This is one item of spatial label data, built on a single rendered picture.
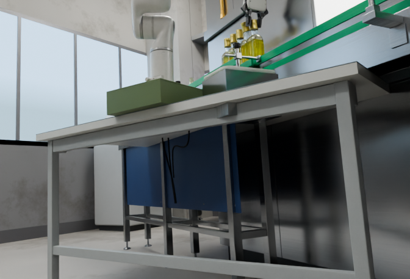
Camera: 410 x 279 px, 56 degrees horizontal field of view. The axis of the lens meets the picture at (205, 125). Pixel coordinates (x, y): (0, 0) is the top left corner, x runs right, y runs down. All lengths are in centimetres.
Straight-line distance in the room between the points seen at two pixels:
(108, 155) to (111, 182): 31
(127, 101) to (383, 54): 90
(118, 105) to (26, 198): 297
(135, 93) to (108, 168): 305
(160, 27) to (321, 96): 76
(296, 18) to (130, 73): 395
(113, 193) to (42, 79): 148
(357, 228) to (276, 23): 107
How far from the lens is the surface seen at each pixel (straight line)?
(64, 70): 484
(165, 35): 162
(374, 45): 122
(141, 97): 147
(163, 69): 157
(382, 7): 126
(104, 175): 456
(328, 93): 116
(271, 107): 123
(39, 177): 450
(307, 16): 172
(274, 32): 187
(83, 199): 478
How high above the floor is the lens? 46
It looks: 9 degrees up
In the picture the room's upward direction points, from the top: 3 degrees counter-clockwise
